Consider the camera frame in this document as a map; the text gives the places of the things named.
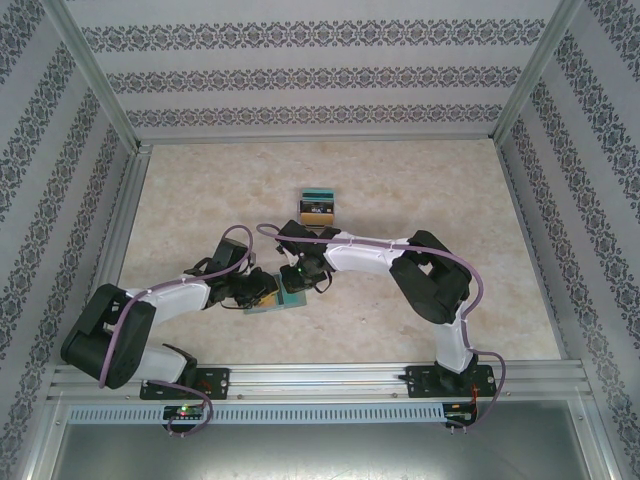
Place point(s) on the teal chip card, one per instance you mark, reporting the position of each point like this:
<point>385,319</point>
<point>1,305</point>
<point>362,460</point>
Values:
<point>299,299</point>

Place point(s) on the pale green card holder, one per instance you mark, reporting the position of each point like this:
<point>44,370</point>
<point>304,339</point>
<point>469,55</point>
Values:
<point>260,311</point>

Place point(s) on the gold card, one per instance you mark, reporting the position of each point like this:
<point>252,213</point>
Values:
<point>270,300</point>

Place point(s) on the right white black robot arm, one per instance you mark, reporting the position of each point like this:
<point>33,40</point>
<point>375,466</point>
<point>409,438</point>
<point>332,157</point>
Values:
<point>360,260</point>

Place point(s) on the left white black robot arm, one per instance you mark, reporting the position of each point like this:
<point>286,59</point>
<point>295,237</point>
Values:
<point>175,297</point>

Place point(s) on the clear acrylic card stand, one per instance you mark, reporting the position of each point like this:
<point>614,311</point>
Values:
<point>335,210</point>

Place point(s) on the aluminium rear crossbar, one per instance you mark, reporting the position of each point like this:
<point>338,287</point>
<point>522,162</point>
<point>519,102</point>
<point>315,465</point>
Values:
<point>320,139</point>

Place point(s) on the small circuit board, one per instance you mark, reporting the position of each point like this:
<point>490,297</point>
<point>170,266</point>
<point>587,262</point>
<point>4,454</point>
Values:
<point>185,412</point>
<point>460,416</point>

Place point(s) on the grey metal front panel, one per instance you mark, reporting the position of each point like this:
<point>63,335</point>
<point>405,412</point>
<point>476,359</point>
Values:
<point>320,455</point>

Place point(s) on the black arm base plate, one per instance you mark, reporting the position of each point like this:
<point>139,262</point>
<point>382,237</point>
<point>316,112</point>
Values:
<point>415,385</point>
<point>217,382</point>

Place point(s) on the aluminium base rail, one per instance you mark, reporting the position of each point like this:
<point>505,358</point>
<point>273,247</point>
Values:
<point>320,380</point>

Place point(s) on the aluminium side rail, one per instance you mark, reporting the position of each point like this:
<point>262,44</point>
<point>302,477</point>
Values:
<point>535,250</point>
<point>120,225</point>

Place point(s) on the aluminium frame post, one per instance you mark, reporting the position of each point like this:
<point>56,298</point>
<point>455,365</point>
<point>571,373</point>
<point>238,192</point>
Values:
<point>532,75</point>
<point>597,450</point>
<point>35,440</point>
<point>99,75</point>

